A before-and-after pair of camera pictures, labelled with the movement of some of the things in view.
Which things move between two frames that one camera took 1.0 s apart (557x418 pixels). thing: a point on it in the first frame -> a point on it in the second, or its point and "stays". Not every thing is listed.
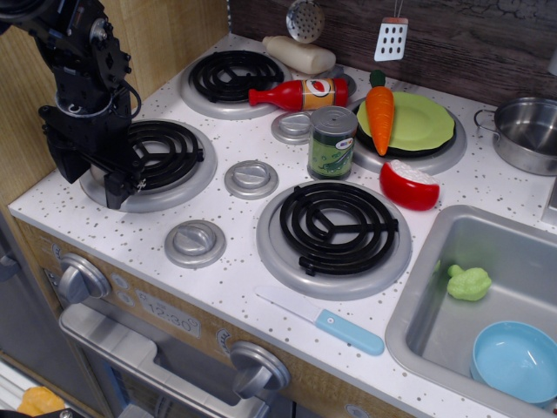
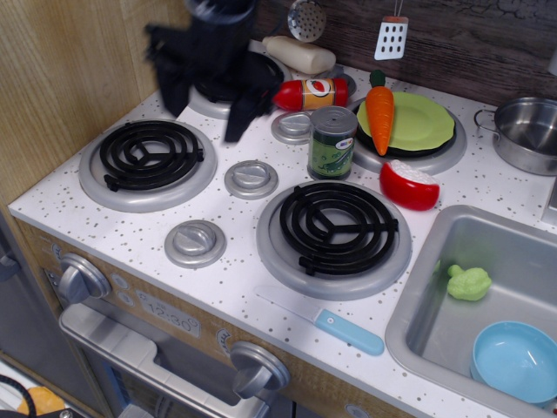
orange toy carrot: x=379 y=104 stays
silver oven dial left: x=79 y=280 stays
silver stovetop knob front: x=195 y=244 stays
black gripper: x=106 y=137 -> x=219 y=51
